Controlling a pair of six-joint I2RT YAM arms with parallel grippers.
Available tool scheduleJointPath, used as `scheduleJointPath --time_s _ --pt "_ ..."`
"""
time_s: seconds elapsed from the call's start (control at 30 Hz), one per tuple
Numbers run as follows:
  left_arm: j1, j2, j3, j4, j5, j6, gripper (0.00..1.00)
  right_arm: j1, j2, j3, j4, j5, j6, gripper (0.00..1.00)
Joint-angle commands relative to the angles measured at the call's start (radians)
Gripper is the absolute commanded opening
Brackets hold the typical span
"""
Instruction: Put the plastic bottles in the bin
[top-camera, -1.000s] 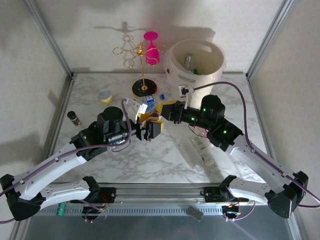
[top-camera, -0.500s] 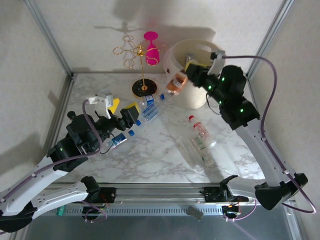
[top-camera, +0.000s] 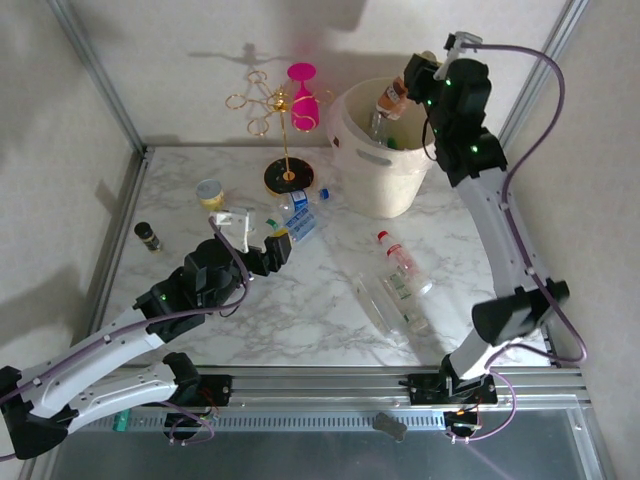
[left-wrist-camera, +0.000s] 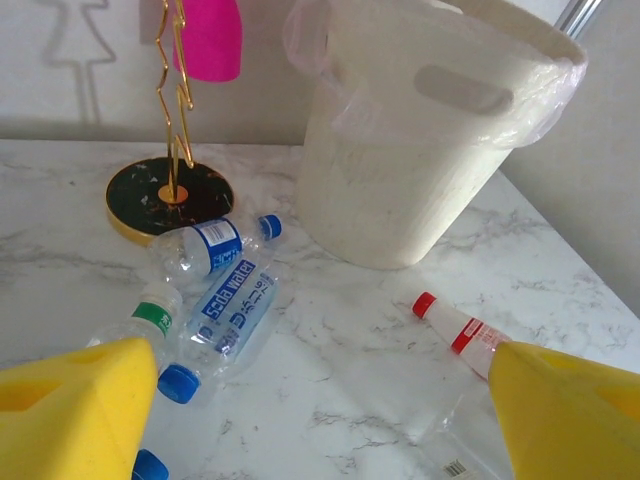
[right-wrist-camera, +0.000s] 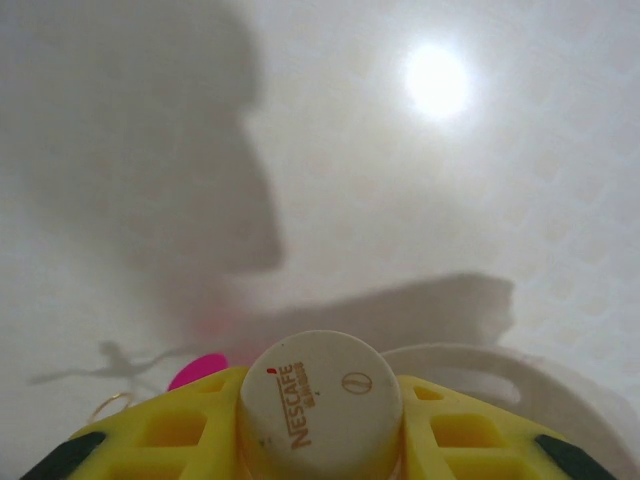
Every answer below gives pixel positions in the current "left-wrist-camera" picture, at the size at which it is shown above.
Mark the blue cap mountain label bottle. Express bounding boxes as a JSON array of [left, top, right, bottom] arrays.
[[130, 448, 171, 480]]

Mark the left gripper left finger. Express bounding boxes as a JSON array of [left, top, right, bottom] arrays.
[[0, 336, 160, 480]]

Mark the aluminium frame post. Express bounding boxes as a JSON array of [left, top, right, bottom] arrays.
[[554, 0, 604, 41]]

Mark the clear bottle green band cap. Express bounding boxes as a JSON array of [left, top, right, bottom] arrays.
[[84, 279, 184, 374]]

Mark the red cap clear bottle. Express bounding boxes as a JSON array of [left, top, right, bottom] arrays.
[[411, 291, 514, 381]]

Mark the small blue label water bottle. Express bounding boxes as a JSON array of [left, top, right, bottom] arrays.
[[146, 213, 284, 289]]

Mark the soda water label clear bottle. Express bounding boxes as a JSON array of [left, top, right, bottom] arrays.
[[156, 257, 280, 405]]

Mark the pink wine glass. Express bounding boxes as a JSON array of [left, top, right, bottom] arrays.
[[172, 0, 244, 83]]

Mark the white plastic bin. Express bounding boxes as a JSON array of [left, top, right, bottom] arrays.
[[294, 0, 590, 271]]

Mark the gold wire glass rack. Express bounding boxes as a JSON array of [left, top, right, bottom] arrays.
[[104, 0, 236, 247]]

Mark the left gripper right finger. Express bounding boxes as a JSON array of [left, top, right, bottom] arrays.
[[488, 341, 640, 480]]

